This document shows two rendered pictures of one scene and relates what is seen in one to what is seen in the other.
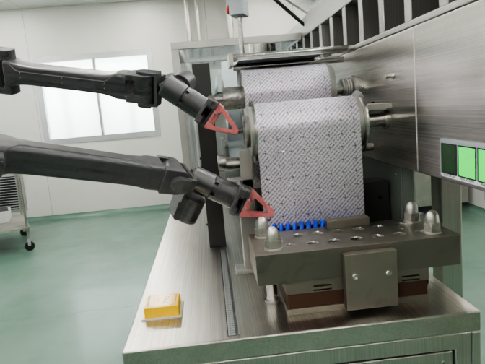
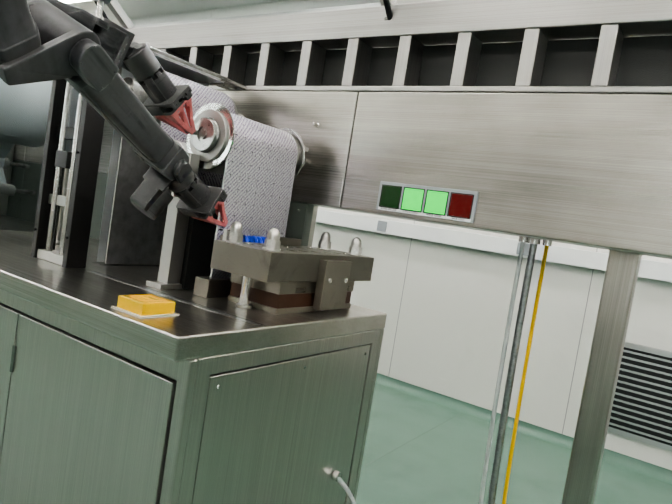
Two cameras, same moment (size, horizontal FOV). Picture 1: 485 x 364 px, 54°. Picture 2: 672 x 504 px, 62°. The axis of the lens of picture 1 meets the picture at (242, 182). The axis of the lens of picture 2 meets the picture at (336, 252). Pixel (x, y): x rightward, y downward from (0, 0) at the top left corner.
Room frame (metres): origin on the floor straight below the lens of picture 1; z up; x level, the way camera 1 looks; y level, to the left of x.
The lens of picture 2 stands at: (0.11, 0.78, 1.12)
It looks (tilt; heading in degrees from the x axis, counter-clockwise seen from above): 4 degrees down; 307
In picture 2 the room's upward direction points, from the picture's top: 9 degrees clockwise
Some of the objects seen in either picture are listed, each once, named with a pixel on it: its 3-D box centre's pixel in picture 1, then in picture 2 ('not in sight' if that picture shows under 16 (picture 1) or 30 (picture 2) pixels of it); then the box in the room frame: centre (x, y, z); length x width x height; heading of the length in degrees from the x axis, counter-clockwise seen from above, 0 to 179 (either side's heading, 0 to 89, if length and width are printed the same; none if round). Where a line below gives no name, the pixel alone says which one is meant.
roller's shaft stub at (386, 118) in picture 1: (374, 120); not in sight; (1.14, -0.33, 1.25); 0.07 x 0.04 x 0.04; 93
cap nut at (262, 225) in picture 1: (262, 226); (235, 231); (0.99, -0.03, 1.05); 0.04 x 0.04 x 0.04
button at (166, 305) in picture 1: (162, 305); (146, 304); (0.95, 0.19, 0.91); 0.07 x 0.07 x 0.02; 3
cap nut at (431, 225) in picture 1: (431, 221); (356, 246); (0.92, -0.37, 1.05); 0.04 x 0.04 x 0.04
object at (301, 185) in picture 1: (312, 190); (256, 208); (1.07, -0.16, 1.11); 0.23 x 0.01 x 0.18; 93
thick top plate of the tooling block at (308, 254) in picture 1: (347, 248); (299, 262); (0.95, -0.21, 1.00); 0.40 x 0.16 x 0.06; 93
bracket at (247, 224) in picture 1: (241, 211); (172, 220); (1.16, 0.01, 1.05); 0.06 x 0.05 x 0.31; 93
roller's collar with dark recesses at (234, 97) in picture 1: (233, 97); (136, 93); (1.37, 0.00, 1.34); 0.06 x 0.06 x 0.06; 3
